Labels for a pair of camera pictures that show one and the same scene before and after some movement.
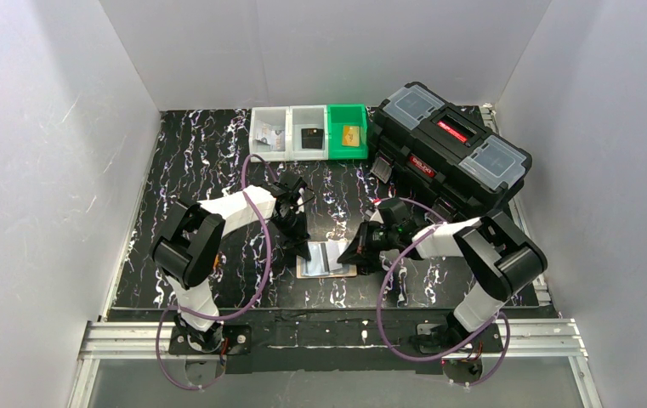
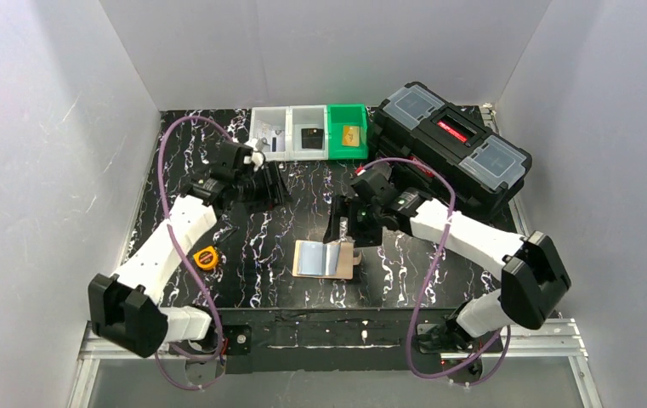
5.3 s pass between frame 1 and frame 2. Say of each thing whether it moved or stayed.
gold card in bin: stayed
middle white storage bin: stayed
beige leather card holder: stayed
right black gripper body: moved
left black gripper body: moved
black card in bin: stayed
